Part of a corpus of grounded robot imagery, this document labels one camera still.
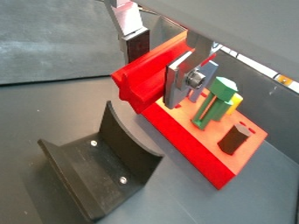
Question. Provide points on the red peg board base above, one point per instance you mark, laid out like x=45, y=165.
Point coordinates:
x=198, y=144

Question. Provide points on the black curved fixture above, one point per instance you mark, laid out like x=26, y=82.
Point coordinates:
x=105, y=167

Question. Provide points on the tall green triangular peg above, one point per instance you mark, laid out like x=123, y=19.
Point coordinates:
x=222, y=89

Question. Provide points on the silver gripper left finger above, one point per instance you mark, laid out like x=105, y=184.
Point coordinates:
x=133, y=34

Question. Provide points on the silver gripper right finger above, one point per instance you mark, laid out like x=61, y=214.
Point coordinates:
x=181, y=69

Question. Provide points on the green cylinder peg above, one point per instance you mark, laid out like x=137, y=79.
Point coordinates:
x=219, y=109

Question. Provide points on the blue rectangular arch peg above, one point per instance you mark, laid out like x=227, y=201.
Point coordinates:
x=202, y=79

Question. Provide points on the red star prism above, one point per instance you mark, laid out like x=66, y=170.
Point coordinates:
x=141, y=79

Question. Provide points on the yellow cylinder peg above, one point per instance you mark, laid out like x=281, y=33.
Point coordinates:
x=237, y=100

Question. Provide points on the brown hexagonal peg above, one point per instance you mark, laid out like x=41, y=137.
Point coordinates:
x=235, y=137

